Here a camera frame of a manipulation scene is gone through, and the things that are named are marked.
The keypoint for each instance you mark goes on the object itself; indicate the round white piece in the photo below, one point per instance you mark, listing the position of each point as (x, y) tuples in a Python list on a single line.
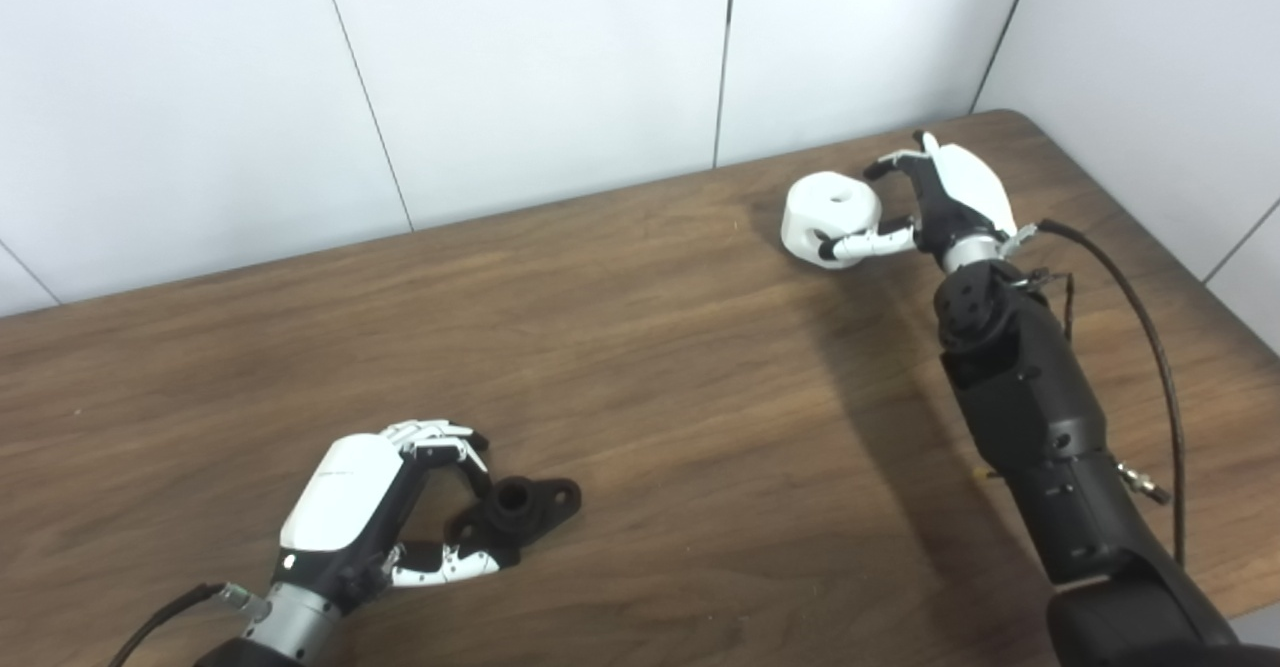
[(825, 212)]

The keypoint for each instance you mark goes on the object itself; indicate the black flanged holder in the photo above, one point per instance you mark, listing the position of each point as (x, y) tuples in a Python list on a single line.
[(525, 507)]

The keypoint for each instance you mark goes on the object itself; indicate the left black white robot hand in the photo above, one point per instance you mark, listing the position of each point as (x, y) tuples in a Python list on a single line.
[(340, 497)]

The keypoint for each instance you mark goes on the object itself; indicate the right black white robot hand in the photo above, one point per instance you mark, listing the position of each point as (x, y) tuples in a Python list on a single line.
[(965, 187)]

